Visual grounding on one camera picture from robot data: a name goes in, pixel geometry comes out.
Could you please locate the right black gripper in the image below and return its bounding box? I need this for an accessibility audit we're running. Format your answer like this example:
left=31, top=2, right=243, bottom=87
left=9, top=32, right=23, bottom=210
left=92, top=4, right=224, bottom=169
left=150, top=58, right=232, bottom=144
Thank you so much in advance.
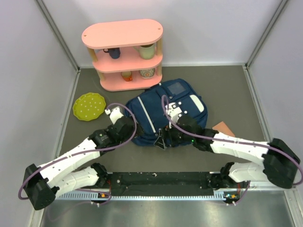
left=155, top=118, right=195, bottom=150

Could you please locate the navy blue student backpack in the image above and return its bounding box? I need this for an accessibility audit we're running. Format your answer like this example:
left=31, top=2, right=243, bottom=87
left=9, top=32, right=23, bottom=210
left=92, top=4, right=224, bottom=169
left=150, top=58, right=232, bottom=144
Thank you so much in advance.
left=125, top=79, right=208, bottom=147

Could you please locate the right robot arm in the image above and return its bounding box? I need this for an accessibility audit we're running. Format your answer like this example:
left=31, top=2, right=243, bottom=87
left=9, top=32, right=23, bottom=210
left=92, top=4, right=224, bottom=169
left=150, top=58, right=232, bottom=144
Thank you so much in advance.
left=154, top=115, right=303, bottom=189

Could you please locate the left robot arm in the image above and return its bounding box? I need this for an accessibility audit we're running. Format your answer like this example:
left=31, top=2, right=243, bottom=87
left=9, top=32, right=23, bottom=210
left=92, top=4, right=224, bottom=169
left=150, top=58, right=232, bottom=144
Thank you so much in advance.
left=18, top=107, right=137, bottom=210

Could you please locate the green polka dot plate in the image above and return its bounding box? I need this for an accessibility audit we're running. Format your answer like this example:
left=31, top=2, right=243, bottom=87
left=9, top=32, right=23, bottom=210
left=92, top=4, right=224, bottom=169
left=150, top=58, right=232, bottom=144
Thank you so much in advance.
left=72, top=92, right=106, bottom=122

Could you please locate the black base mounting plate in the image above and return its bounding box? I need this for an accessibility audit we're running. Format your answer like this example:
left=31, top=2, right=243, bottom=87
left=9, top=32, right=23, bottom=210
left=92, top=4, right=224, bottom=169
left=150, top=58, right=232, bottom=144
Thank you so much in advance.
left=99, top=171, right=250, bottom=191

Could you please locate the small orange cup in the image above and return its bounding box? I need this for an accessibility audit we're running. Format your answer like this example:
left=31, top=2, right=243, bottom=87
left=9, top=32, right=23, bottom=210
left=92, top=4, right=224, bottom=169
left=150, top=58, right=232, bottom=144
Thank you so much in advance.
left=121, top=71, right=133, bottom=82

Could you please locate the patterned ceramic bowl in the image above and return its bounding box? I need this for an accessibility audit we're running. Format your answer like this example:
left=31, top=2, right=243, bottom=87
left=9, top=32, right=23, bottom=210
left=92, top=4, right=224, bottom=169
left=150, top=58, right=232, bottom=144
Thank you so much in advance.
left=139, top=68, right=155, bottom=79

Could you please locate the pink three-tier wooden shelf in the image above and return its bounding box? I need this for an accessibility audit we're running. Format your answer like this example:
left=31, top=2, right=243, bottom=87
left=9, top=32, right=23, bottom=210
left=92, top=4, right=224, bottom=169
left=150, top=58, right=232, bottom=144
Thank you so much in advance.
left=81, top=19, right=163, bottom=92

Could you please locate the dark blue mug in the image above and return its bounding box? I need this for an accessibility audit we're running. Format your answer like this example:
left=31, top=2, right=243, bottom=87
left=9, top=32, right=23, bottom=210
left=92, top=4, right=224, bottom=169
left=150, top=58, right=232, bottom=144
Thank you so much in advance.
left=103, top=48, right=121, bottom=59

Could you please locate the pale green mug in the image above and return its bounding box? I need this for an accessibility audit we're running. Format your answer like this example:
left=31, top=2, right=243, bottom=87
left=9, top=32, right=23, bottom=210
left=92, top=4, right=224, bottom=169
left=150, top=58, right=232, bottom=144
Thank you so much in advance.
left=134, top=44, right=155, bottom=60

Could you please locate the aluminium frame rail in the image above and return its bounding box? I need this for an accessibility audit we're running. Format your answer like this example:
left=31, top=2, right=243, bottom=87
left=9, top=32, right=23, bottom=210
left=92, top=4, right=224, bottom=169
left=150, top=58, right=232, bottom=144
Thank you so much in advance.
left=29, top=182, right=303, bottom=227

